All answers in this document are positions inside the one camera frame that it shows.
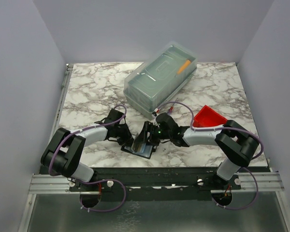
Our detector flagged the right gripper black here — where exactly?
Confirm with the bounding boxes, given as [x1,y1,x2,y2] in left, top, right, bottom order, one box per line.
[134,121,172,146]

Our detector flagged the black card holder wallet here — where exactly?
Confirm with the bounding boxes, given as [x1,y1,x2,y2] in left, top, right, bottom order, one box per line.
[121,143,157,159]

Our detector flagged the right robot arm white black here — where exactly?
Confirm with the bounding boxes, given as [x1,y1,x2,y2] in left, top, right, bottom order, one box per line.
[131,113,261,189]

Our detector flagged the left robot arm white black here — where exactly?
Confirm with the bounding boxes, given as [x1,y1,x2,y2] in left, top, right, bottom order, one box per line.
[41,106,132,191]

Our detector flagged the blue red screwdriver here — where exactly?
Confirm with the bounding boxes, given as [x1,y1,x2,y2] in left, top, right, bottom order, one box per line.
[167,98,178,115]

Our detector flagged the clear plastic storage box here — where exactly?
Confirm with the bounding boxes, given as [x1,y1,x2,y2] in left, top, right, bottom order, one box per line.
[123,42,197,119]

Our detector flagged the red plastic bin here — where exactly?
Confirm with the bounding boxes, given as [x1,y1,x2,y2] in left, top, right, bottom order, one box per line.
[193,105,227,128]

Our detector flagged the orange tool inside box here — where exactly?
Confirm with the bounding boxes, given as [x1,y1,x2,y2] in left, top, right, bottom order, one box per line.
[176,59,191,74]

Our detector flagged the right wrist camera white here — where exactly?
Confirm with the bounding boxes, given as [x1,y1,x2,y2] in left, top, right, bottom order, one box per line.
[152,108,160,118]

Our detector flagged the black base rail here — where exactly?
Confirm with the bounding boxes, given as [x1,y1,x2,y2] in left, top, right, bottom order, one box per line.
[70,167,241,202]

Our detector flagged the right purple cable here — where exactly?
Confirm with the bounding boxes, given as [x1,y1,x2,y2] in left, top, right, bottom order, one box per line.
[157,101,264,160]

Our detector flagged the purple cable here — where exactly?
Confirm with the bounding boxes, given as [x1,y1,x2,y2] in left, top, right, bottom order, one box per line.
[157,101,264,160]
[48,104,128,176]

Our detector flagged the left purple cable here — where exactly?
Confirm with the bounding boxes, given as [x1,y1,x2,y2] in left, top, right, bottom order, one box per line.
[48,104,128,176]

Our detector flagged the aluminium frame rail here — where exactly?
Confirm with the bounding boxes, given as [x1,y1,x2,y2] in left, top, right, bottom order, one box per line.
[29,174,70,194]

